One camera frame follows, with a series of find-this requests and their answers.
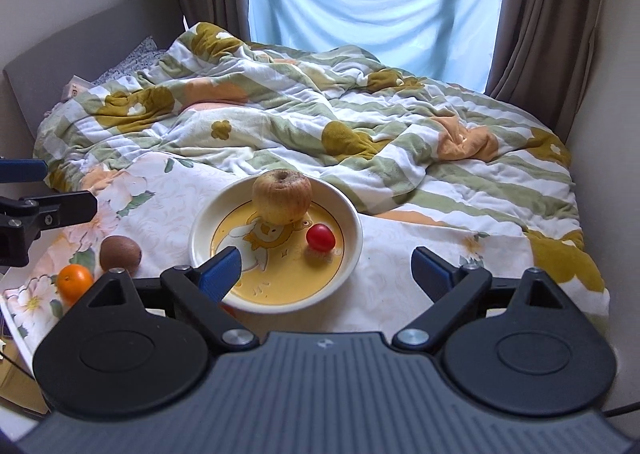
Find red cherry tomato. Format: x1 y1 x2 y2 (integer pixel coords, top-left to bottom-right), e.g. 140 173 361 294
306 224 335 253

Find grey headboard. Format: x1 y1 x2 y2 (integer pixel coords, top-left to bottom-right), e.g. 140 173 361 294
2 0 186 155

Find wrinkled yellow apple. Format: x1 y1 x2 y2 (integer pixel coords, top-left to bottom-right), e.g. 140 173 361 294
251 169 313 226

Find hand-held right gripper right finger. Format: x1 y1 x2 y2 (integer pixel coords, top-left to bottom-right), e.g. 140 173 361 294
410 246 566 352

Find yellow cartoon plate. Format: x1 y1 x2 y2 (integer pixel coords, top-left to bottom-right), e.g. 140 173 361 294
188 177 364 313

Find small tangerine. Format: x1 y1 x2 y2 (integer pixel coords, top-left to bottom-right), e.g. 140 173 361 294
56 264 95 306

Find cardboard box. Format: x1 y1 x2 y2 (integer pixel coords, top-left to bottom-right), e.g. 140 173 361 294
0 349 51 417

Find brown kiwi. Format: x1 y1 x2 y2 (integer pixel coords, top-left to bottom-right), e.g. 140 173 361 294
99 235 142 272

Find patterned pillow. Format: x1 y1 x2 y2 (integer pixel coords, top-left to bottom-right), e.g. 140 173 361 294
90 36 168 85

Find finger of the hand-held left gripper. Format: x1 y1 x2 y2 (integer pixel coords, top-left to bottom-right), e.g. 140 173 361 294
0 190 99 268
0 159 49 183

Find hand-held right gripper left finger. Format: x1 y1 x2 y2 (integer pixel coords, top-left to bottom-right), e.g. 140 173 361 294
86 246 261 352

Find striped floral blanket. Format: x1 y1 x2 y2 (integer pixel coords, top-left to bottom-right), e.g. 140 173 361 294
32 21 611 315

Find black cable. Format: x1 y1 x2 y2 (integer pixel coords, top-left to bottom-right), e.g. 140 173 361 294
602 401 640 417

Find white box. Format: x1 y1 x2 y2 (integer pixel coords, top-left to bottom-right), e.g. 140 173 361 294
60 75 96 100

